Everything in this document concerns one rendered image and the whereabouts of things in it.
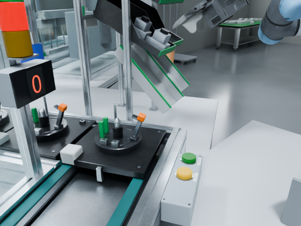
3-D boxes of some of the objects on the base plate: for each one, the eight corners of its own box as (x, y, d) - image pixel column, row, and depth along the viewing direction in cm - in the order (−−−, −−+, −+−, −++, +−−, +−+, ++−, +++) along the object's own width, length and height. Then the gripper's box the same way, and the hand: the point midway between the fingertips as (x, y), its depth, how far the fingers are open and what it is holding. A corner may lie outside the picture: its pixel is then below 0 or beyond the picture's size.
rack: (158, 107, 131) (161, -88, 98) (133, 143, 99) (125, -129, 66) (120, 103, 136) (110, -84, 104) (84, 136, 105) (54, -119, 72)
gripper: (245, 5, 66) (180, 48, 78) (253, 2, 78) (195, 41, 90) (228, -26, 65) (165, 23, 77) (238, -24, 77) (182, 19, 89)
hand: (179, 23), depth 83 cm, fingers open, 8 cm apart
